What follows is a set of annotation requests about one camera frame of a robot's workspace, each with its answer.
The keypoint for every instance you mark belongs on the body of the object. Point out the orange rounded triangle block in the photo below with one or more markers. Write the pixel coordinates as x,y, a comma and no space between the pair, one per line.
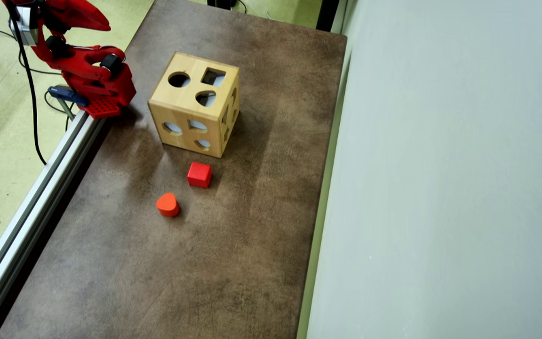
167,205

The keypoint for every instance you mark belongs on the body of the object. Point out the blue clamp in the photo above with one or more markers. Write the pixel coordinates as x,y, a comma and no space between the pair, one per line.
66,94

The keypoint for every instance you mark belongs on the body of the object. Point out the aluminium profile rail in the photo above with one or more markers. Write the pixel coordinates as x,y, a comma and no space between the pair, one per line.
31,207

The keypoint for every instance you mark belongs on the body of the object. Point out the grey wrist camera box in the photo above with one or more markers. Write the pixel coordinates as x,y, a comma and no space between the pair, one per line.
25,26

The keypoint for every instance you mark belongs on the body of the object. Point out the wooden shape sorter box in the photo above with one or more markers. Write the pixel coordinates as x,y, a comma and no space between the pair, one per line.
191,108

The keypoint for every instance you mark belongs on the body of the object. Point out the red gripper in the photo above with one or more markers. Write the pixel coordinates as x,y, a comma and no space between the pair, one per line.
79,14

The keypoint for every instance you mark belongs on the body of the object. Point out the black post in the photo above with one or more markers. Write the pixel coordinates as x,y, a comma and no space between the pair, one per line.
327,14

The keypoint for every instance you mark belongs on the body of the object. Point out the red cube block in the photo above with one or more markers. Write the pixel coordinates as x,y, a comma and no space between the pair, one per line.
199,174

